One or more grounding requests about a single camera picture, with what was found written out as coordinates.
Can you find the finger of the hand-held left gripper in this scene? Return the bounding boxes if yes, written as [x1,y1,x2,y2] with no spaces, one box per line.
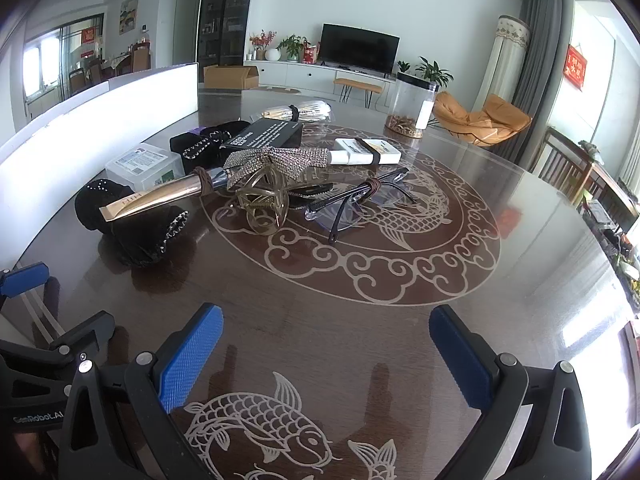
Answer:
[0,262,68,343]
[0,310,117,367]

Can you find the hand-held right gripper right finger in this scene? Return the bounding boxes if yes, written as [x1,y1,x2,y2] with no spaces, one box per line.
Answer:
[429,304,596,480]

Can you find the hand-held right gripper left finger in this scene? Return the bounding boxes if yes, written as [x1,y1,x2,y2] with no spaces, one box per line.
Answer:
[57,302,226,480]

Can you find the white storage box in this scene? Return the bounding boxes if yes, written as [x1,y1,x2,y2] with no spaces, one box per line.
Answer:
[0,62,200,271]

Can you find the rhinestone bow hair clip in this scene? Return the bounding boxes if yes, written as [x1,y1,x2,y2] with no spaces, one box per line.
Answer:
[222,146,332,237]

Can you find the white sunscreen tube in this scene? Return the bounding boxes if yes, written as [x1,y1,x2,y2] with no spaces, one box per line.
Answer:
[332,137,402,166]

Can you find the black velvet rhinestone headband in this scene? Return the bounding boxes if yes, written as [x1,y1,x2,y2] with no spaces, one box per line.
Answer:
[74,179,192,268]

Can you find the gold cosmetic tube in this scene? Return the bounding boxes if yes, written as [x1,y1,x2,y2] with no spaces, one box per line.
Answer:
[100,167,233,223]

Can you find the clear plastic labelled box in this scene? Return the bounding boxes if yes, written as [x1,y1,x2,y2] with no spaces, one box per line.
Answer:
[105,142,183,192]

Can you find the dark framed eyeglasses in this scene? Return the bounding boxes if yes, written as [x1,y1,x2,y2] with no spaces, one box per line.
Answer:
[305,166,420,245]

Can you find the black hair clip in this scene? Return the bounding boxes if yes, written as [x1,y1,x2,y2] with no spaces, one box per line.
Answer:
[287,184,333,210]

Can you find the dark wooden chair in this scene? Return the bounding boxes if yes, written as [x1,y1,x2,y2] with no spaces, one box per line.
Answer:
[530,126,603,203]

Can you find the black printed box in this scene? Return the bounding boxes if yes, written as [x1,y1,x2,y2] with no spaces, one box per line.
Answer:
[219,118,304,155]

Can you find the orange lounge chair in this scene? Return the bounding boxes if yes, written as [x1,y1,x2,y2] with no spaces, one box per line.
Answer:
[431,91,532,150]

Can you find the clear jar with black lid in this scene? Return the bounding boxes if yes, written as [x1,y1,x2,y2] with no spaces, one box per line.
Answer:
[384,72,440,139]

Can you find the clear wrapped bundle black band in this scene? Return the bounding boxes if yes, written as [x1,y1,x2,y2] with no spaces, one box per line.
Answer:
[250,101,332,124]

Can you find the cardboard box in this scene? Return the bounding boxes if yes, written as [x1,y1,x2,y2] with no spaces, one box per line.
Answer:
[203,64,260,90]

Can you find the large leafy potted plant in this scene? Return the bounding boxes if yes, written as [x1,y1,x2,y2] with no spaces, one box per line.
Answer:
[415,56,455,92]

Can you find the wooden bench with black legs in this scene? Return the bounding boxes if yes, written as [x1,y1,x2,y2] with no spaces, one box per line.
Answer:
[333,77,384,109]

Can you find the covered standing air conditioner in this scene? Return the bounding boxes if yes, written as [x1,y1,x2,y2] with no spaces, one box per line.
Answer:
[472,14,532,111]

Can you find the white television cabinet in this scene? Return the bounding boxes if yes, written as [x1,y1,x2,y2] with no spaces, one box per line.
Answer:
[244,60,398,107]

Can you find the grey curtain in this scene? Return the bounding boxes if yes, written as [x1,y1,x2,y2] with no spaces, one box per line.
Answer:
[502,0,568,163]

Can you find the dark glass display cabinet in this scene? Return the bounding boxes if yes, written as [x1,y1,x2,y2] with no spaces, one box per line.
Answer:
[196,0,257,69]

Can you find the red flowers in vase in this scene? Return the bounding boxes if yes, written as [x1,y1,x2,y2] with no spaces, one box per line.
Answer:
[249,30,277,61]

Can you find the black television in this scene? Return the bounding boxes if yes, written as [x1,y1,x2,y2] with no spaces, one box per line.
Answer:
[319,23,401,74]

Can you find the green potted plant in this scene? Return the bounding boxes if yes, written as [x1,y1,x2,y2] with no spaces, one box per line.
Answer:
[276,34,311,63]

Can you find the framed wall painting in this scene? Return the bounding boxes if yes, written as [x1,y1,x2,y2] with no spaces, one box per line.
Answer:
[118,0,140,36]

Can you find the red wall hanging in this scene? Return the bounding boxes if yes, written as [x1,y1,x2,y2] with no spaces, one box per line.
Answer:
[565,43,587,92]

